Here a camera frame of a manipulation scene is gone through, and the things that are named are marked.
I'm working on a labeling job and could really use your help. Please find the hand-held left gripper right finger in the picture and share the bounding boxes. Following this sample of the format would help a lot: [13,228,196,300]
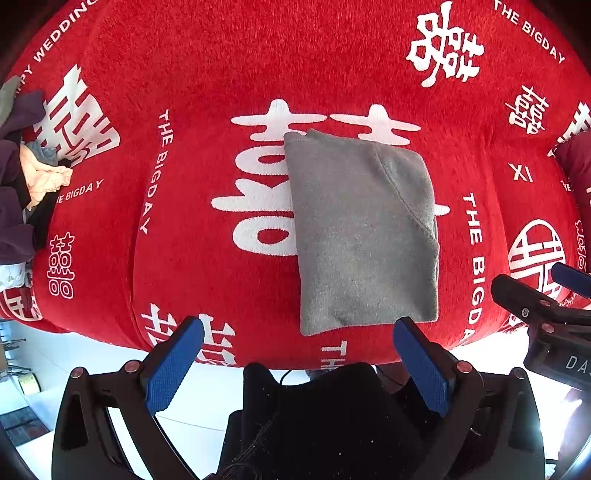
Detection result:
[393,316,546,480]

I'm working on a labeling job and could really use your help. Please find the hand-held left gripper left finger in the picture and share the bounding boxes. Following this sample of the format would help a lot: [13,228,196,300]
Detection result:
[52,316,206,480]

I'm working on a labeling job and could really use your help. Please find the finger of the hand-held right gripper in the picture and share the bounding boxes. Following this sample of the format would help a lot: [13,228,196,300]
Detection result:
[490,274,570,330]
[551,262,591,299]

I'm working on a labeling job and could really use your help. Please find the grey knit sweater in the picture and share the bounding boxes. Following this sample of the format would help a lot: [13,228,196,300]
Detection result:
[283,129,440,337]

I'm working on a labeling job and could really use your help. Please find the dark red garment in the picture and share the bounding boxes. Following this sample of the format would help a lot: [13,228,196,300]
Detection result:
[549,133,591,223]

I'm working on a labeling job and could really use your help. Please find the person's black pants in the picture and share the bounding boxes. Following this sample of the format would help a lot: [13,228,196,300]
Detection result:
[217,362,445,480]

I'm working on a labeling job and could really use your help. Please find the white patterned cloth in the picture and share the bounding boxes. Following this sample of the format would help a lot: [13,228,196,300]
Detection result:
[0,261,36,292]

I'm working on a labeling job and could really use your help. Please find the dark purple cloth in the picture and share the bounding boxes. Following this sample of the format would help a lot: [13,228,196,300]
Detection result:
[0,90,48,265]

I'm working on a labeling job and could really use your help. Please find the cream cloth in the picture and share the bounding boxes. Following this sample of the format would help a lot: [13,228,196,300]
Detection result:
[18,145,75,209]

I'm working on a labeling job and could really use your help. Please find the light blue cloth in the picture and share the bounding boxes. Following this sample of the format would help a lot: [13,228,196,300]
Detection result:
[25,141,59,168]

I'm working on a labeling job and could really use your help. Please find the red printed blanket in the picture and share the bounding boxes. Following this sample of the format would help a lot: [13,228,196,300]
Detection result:
[0,0,591,371]

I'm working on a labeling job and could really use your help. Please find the grey-green cloth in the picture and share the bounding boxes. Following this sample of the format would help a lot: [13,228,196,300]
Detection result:
[0,76,23,131]

